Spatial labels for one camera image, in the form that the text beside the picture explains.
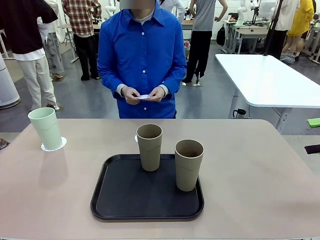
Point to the white scalloped paper coaster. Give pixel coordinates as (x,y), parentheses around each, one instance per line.
(143,97)
(64,142)
(136,138)

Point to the black backpack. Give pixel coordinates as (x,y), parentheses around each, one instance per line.
(220,36)

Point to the person in grey trousers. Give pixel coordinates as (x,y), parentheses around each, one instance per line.
(55,55)

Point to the dark patterned object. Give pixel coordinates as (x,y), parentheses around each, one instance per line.
(3,144)

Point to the person in white shirt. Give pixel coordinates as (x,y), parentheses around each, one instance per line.
(285,15)

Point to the person in black shirt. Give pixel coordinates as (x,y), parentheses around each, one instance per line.
(22,30)

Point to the tall pale green cup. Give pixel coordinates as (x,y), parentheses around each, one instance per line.
(46,130)

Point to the grey bundle on floor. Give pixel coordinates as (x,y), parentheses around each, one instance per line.
(287,59)

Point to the black tripod pole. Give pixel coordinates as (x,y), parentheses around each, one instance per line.
(277,15)

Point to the person in yellow coat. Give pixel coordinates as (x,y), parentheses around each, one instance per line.
(301,20)

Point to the black plastic serving tray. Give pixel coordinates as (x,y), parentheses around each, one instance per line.
(130,192)

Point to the white cylindrical air purifier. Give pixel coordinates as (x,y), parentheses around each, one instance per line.
(7,87)

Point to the black rounded bar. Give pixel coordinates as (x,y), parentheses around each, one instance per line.
(313,149)

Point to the person's right forearm blue sleeve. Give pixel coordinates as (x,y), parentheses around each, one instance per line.
(110,86)

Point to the person's left hand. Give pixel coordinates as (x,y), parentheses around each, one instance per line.
(158,94)

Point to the white table with rounded corners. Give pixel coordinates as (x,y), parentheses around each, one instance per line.
(270,80)

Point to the person's left forearm blue sleeve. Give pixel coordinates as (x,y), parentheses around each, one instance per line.
(175,85)

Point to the person in blue shirt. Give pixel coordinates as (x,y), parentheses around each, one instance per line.
(142,50)

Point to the person in grey sleeveless top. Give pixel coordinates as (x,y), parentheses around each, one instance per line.
(202,17)

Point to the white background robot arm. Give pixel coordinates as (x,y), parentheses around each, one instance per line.
(240,13)

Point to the tall brown cup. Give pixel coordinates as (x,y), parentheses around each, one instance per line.
(150,152)
(188,172)

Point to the grey lab desk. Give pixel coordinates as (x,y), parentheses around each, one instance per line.
(250,31)

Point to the bright green flat piece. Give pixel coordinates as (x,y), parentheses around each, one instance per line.
(314,123)

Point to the person's right hand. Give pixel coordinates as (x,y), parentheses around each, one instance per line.
(130,96)

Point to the person in plaid shirt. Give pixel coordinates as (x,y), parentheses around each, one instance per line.
(80,15)

